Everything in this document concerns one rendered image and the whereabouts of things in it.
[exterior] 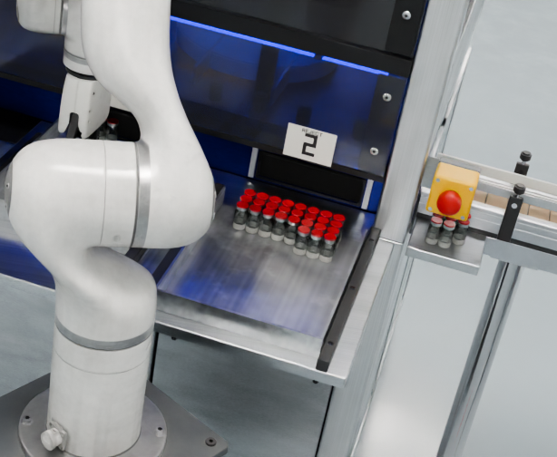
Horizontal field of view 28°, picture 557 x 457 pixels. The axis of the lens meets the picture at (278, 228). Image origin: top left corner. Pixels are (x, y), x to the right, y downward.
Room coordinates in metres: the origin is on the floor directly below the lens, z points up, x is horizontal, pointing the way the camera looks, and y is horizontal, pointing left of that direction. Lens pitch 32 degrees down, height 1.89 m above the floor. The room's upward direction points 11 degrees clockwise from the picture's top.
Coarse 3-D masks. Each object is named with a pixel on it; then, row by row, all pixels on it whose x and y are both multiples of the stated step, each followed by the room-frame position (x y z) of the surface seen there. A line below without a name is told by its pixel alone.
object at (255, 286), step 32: (224, 192) 1.69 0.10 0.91; (224, 224) 1.63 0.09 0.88; (192, 256) 1.52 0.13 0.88; (224, 256) 1.53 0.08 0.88; (256, 256) 1.55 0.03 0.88; (288, 256) 1.57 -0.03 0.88; (352, 256) 1.61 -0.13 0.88; (160, 288) 1.38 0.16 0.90; (192, 288) 1.43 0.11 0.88; (224, 288) 1.44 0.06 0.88; (256, 288) 1.46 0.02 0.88; (288, 288) 1.48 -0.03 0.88; (320, 288) 1.49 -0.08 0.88; (192, 320) 1.35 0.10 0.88; (224, 320) 1.34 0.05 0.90; (256, 320) 1.33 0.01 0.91; (288, 320) 1.39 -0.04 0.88; (320, 320) 1.41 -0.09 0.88
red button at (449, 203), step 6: (444, 192) 1.65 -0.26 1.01; (450, 192) 1.64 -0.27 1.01; (438, 198) 1.64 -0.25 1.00; (444, 198) 1.64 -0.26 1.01; (450, 198) 1.63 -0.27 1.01; (456, 198) 1.64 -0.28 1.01; (438, 204) 1.64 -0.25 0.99; (444, 204) 1.63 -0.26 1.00; (450, 204) 1.63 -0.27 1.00; (456, 204) 1.63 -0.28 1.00; (444, 210) 1.63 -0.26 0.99; (450, 210) 1.63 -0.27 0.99; (456, 210) 1.63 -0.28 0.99
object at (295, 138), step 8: (288, 128) 1.71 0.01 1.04; (296, 128) 1.71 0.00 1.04; (304, 128) 1.71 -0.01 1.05; (288, 136) 1.71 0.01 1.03; (296, 136) 1.71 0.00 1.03; (304, 136) 1.71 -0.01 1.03; (320, 136) 1.70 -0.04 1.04; (328, 136) 1.70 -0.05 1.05; (336, 136) 1.70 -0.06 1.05; (288, 144) 1.71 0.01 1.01; (296, 144) 1.71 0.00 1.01; (320, 144) 1.70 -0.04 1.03; (328, 144) 1.70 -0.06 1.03; (288, 152) 1.71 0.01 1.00; (296, 152) 1.71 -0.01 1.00; (312, 152) 1.71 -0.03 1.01; (320, 152) 1.70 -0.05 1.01; (328, 152) 1.70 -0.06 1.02; (312, 160) 1.70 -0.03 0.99; (320, 160) 1.70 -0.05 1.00; (328, 160) 1.70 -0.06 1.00
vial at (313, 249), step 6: (312, 234) 1.58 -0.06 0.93; (318, 234) 1.58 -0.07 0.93; (312, 240) 1.58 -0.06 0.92; (318, 240) 1.58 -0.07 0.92; (312, 246) 1.57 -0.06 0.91; (318, 246) 1.58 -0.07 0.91; (306, 252) 1.58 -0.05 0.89; (312, 252) 1.57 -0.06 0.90; (318, 252) 1.58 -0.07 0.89; (312, 258) 1.57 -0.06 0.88
